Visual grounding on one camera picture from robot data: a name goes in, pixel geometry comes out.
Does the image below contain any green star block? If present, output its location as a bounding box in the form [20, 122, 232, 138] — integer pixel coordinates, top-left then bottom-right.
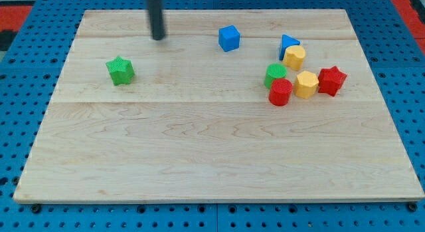
[106, 56, 135, 86]

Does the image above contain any blue cube block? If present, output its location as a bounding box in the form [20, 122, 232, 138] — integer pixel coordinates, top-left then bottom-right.
[218, 25, 240, 52]

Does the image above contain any green cylinder block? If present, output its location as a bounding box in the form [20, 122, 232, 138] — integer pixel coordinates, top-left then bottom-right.
[264, 63, 287, 89]

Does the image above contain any red cylinder block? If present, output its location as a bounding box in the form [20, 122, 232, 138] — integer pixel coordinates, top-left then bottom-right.
[268, 78, 293, 106]

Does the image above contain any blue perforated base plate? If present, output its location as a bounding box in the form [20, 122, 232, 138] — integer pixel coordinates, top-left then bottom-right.
[1, 0, 424, 231]

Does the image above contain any red star block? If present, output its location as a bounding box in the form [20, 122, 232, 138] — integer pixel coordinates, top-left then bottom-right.
[318, 66, 347, 96]

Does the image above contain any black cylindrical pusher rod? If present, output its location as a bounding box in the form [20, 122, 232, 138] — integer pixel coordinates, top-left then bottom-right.
[146, 0, 166, 41]

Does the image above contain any yellow hexagon block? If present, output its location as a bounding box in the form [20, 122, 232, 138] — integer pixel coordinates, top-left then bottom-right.
[294, 70, 319, 99]

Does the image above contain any light wooden board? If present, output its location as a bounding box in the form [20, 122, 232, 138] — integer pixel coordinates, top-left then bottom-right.
[13, 9, 424, 204]

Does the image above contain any blue triangle block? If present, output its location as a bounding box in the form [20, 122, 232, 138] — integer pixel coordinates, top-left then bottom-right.
[279, 34, 301, 60]

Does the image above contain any yellow heart block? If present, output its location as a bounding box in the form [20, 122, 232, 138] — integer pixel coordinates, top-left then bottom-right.
[282, 45, 306, 71]

